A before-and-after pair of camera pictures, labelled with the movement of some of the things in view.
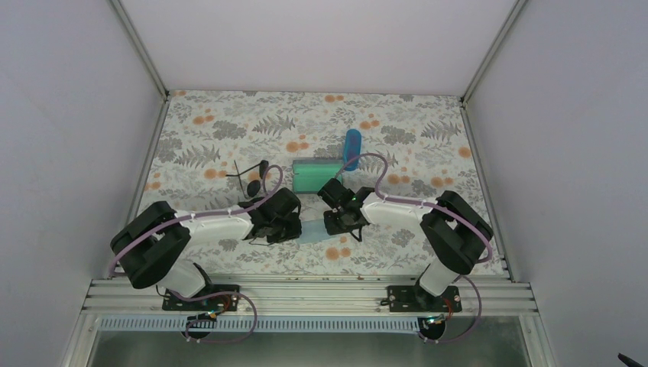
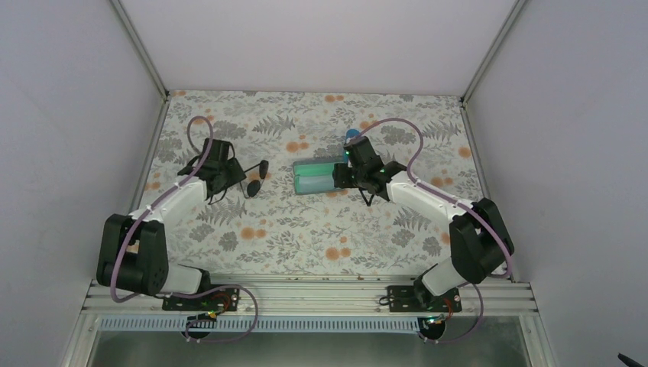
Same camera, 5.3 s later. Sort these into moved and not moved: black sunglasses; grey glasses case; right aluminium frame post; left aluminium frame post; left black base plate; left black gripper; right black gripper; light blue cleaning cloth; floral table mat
Moved: right black gripper; left black gripper; light blue cleaning cloth
Not moved: right aluminium frame post; black sunglasses; left black base plate; grey glasses case; left aluminium frame post; floral table mat
